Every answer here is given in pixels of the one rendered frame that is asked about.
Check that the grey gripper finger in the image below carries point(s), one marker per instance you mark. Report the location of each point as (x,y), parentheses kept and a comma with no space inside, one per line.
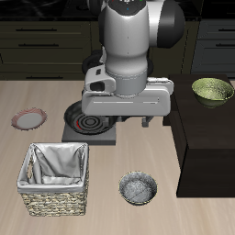
(119,118)
(147,121)

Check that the dark wooden cabinet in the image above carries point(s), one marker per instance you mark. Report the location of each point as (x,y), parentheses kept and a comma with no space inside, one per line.
(203,143)

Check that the black kitchen countertop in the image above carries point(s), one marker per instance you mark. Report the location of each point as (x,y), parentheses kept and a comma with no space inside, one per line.
(46,9)

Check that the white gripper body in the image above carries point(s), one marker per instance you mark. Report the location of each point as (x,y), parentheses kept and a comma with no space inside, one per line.
(128,105)

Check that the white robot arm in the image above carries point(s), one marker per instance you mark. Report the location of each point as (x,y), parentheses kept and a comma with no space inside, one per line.
(127,46)

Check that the black frying pan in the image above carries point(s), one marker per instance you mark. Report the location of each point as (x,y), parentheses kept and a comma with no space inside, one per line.
(90,124)

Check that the wicker basket with white liner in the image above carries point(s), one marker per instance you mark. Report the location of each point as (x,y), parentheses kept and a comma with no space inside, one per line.
(55,180)

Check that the black bowl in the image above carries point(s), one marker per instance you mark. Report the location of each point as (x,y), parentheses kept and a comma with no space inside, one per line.
(138,188)

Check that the green bowl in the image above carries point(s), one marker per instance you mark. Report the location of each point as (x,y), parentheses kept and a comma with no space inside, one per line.
(212,91)

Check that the dark grey stove plate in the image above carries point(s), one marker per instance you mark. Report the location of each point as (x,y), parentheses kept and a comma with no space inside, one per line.
(88,139)

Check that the white plate with pink rim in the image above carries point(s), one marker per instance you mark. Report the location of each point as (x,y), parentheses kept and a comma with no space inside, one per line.
(29,119)

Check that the dark grey kitchen cupboard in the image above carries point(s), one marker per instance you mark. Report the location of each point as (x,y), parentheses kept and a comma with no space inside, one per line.
(214,58)

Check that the dark olive kitchen cupboard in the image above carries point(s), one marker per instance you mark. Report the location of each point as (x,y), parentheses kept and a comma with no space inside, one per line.
(46,58)

